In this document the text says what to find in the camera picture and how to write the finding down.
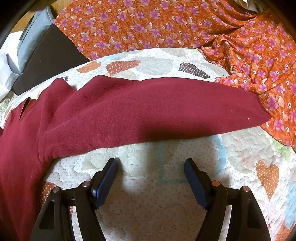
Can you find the quilted heart-print blanket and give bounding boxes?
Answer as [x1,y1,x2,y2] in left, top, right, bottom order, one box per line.
[0,47,296,241]

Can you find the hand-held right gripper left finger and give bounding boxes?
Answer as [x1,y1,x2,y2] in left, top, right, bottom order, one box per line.
[30,158,118,241]

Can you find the white crumpled paper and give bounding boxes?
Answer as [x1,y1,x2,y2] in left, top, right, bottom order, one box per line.
[233,0,258,12]

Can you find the maroon garment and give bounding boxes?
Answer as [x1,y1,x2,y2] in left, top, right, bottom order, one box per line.
[0,75,270,241]

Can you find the white plastic bag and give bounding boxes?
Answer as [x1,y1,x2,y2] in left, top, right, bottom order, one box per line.
[0,31,23,100]

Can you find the grey pillow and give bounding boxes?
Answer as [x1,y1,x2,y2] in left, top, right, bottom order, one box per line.
[17,6,55,75]

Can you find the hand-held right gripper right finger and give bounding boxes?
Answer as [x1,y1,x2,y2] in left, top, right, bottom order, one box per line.
[184,158,272,241]

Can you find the orange floral cloth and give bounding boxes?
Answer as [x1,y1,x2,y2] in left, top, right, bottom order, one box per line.
[53,0,296,147]

